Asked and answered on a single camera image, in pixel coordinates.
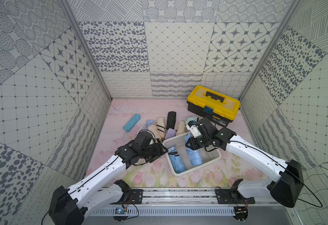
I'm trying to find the beige umbrella right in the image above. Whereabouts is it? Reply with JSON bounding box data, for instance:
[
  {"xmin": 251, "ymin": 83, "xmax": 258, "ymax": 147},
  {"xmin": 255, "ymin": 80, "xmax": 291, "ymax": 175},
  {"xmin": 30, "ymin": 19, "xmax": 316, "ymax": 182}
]
[{"xmin": 176, "ymin": 121, "xmax": 186, "ymax": 136}]

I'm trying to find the aluminium rail with mounts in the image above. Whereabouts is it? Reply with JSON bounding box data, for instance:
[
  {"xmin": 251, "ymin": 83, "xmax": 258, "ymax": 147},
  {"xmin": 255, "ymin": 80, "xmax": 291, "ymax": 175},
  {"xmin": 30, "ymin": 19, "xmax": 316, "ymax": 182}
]
[{"xmin": 64, "ymin": 187, "xmax": 294, "ymax": 221}]

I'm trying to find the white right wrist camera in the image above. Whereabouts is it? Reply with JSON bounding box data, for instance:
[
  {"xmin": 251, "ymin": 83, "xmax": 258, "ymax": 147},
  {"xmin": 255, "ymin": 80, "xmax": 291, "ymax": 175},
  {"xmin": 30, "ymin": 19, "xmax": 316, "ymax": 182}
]
[{"xmin": 186, "ymin": 124, "xmax": 201, "ymax": 138}]

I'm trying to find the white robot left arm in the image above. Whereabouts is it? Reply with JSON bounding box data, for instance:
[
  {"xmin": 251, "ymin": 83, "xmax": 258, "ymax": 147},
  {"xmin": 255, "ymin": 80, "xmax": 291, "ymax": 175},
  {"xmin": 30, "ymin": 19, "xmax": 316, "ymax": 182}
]
[{"xmin": 46, "ymin": 130, "xmax": 168, "ymax": 225}]

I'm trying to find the teal power strip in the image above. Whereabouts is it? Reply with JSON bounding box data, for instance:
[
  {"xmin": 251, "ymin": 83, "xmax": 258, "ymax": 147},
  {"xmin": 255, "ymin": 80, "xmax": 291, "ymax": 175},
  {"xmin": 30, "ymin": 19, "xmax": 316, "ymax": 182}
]
[{"xmin": 123, "ymin": 113, "xmax": 141, "ymax": 133}]

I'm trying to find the black folded umbrella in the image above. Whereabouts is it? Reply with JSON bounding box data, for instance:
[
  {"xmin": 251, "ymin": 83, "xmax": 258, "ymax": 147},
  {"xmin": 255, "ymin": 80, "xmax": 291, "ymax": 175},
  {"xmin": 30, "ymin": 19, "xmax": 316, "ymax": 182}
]
[{"xmin": 166, "ymin": 111, "xmax": 177, "ymax": 130}]

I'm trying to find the yellow black tool box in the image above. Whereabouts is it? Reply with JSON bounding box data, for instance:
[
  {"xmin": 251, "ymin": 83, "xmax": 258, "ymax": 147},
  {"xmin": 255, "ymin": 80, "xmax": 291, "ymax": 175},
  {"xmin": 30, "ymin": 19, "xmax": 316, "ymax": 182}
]
[{"xmin": 186, "ymin": 85, "xmax": 240, "ymax": 127}]

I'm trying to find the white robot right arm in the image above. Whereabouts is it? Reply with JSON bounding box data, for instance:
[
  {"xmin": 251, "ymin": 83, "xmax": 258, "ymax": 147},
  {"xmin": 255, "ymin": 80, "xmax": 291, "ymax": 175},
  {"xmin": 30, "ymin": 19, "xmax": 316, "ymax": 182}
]
[{"xmin": 185, "ymin": 118, "xmax": 304, "ymax": 208}]

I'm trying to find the lavender folded umbrella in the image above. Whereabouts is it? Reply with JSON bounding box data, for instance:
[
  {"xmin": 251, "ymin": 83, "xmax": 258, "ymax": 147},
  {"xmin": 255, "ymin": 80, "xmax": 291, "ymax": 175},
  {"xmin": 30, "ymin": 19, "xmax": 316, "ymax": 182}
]
[{"xmin": 165, "ymin": 128, "xmax": 177, "ymax": 140}]

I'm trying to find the beige umbrella wooden handle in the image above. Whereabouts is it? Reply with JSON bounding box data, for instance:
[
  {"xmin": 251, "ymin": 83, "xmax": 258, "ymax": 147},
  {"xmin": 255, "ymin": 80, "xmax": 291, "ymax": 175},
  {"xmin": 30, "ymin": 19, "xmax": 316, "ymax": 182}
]
[{"xmin": 148, "ymin": 123, "xmax": 161, "ymax": 140}]

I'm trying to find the mint green folded umbrella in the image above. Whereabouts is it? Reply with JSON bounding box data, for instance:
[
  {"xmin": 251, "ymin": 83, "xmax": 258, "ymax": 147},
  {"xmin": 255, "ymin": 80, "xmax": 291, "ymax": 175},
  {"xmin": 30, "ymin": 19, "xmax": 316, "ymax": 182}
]
[{"xmin": 185, "ymin": 116, "xmax": 199, "ymax": 128}]

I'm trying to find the white plastic storage box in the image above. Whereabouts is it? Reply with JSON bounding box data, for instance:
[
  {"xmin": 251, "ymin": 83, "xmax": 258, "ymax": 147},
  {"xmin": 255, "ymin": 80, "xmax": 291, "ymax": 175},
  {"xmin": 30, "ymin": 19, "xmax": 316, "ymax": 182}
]
[{"xmin": 163, "ymin": 132, "xmax": 222, "ymax": 177}]

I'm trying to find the small light blue umbrella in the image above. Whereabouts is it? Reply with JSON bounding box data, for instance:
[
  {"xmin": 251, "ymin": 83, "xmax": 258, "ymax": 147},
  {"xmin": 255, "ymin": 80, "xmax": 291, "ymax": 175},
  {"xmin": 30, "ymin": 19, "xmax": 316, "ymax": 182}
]
[{"xmin": 146, "ymin": 120, "xmax": 155, "ymax": 129}]

